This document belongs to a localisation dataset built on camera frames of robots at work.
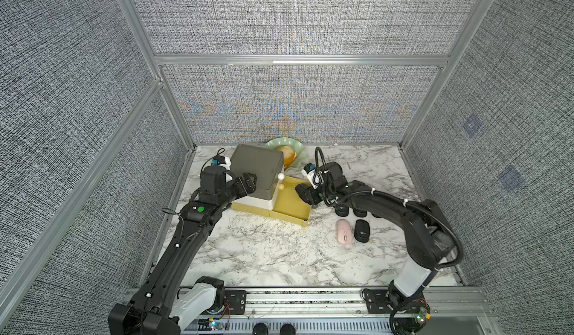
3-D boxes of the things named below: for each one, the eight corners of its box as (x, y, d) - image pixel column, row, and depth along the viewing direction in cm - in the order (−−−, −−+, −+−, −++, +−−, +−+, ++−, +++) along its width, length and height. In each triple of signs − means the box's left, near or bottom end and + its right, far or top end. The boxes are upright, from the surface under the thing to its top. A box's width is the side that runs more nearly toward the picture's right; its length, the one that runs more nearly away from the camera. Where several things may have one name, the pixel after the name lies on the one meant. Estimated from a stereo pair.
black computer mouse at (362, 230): (353, 240, 89) (355, 237, 87) (354, 221, 94) (356, 218, 92) (367, 243, 88) (369, 240, 86) (367, 224, 93) (369, 221, 91)
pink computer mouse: (338, 245, 88) (339, 242, 85) (334, 222, 94) (336, 218, 91) (352, 245, 88) (355, 242, 85) (348, 222, 94) (350, 218, 91)
